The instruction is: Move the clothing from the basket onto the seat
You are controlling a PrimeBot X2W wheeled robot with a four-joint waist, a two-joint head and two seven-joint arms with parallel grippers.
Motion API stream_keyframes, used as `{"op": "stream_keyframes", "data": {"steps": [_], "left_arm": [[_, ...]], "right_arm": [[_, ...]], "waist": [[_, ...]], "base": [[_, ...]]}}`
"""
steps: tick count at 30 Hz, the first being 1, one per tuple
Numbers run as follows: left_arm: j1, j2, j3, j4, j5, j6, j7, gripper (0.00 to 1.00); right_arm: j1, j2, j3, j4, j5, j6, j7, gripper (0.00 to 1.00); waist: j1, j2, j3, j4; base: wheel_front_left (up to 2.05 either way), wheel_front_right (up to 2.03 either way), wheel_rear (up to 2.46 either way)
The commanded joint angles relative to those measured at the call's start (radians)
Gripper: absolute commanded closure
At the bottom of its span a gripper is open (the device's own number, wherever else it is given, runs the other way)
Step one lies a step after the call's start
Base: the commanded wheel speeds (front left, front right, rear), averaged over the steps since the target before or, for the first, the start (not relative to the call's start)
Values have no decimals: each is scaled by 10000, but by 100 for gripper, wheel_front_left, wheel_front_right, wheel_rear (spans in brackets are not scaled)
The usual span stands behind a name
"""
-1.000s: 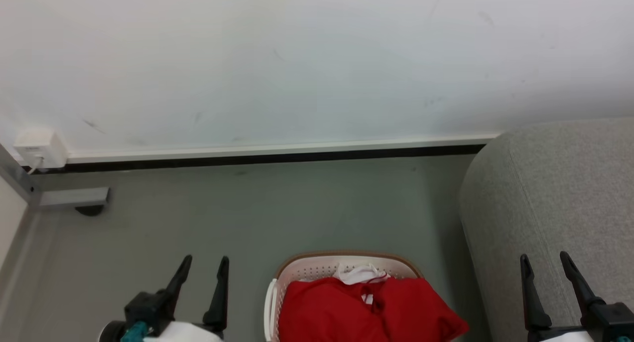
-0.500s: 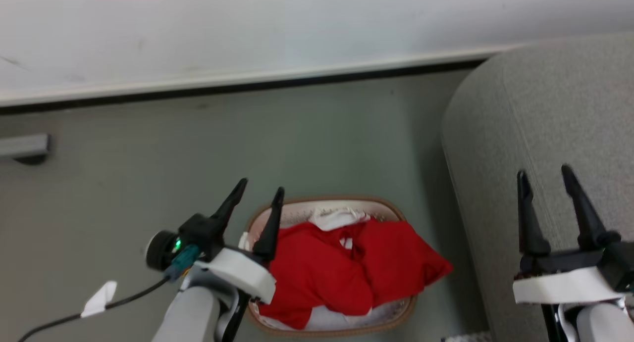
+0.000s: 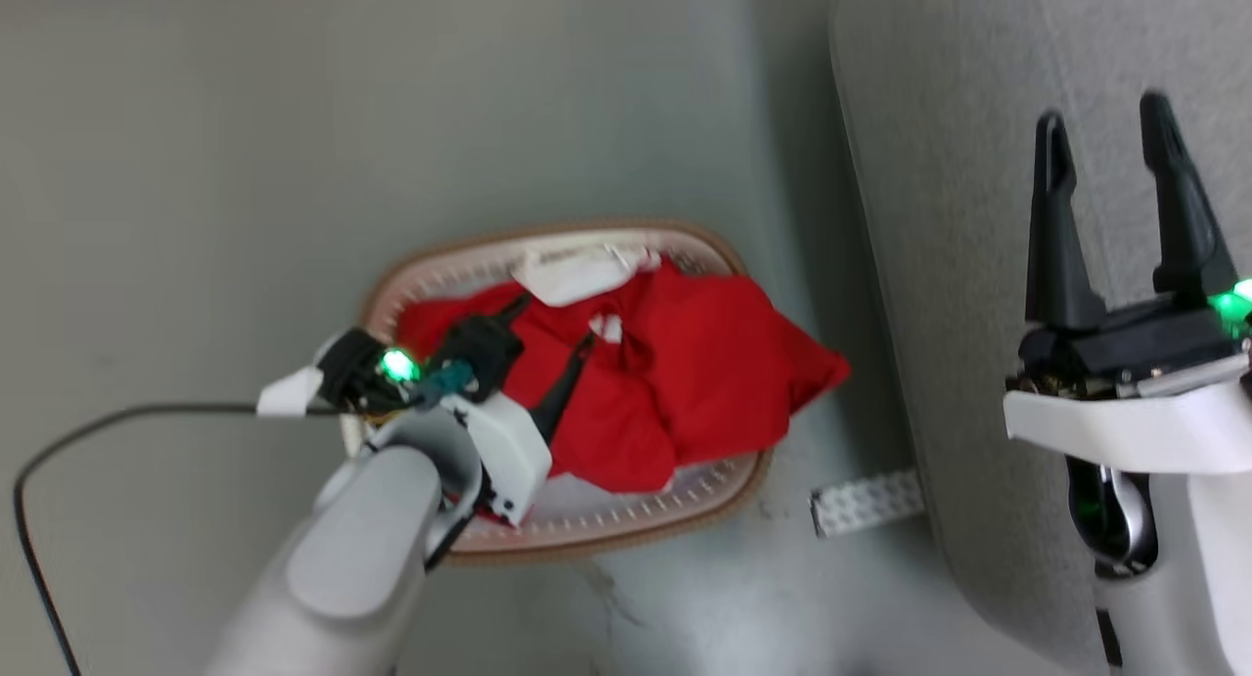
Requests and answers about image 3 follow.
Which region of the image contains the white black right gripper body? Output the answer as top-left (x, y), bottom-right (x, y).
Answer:
top-left (1004, 283), bottom-right (1252, 477)

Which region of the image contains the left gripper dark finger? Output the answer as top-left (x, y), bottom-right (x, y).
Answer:
top-left (527, 333), bottom-right (597, 444)
top-left (428, 293), bottom-right (535, 404)

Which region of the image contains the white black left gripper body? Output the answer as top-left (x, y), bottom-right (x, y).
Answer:
top-left (316, 328), bottom-right (555, 526)

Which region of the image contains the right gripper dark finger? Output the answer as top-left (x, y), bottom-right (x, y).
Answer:
top-left (1139, 90), bottom-right (1240, 297)
top-left (1024, 111), bottom-right (1108, 333)

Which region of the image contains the white basket with brown rim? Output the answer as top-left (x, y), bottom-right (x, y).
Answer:
top-left (340, 218), bottom-right (776, 565)

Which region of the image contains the white clothing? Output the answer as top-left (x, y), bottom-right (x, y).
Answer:
top-left (513, 245), bottom-right (664, 307)

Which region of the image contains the red clothing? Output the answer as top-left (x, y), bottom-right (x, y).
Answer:
top-left (396, 257), bottom-right (852, 495)

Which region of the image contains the white perforated strip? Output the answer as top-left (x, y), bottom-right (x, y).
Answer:
top-left (809, 470), bottom-right (926, 539)

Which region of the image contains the white cable tag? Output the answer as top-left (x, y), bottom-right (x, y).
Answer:
top-left (256, 366), bottom-right (326, 419)

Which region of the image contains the thin black cable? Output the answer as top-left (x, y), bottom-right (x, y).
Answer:
top-left (12, 402), bottom-right (343, 676)

